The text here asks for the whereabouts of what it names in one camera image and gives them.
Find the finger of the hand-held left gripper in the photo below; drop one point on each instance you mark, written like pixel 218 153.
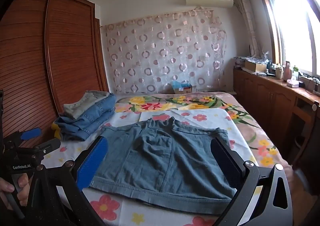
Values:
pixel 31 133
pixel 48 146

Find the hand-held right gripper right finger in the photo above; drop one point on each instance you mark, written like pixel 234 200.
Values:
pixel 226 163

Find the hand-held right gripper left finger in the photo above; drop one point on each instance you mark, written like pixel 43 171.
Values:
pixel 91 166

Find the teal pants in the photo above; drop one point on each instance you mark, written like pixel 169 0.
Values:
pixel 162 161

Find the folded grey-green pants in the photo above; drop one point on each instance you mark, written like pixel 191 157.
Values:
pixel 80 106

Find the person's left hand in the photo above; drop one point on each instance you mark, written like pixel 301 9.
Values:
pixel 23 188

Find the yellow cloth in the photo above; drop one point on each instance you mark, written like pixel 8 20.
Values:
pixel 57 132

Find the folded blue jeans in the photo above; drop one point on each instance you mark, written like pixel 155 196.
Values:
pixel 92 118

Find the pink floral bedsheet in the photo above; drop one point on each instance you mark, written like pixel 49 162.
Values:
pixel 252 118

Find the white floral blanket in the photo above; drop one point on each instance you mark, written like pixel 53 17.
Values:
pixel 200 117

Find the long wooden cabinet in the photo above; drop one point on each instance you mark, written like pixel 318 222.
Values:
pixel 270 101

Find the cardboard box with blue bags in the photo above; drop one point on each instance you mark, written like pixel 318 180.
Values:
pixel 181 87

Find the brown wooden wardrobe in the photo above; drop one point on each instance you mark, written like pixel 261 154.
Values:
pixel 70 53

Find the open cardboard box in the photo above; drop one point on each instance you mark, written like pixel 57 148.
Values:
pixel 255 66

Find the pink tissue box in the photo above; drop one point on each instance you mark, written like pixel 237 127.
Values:
pixel 293 83

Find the white jar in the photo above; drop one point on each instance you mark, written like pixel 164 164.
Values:
pixel 279 72

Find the pink bottle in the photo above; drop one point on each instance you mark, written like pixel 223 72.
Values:
pixel 287 72

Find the sheer circle-patterned curtain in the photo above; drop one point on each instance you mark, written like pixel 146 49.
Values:
pixel 165 51

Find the patterned window curtain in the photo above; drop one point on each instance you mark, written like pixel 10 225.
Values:
pixel 246 21

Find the wooden framed window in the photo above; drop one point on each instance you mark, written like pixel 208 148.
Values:
pixel 292 28

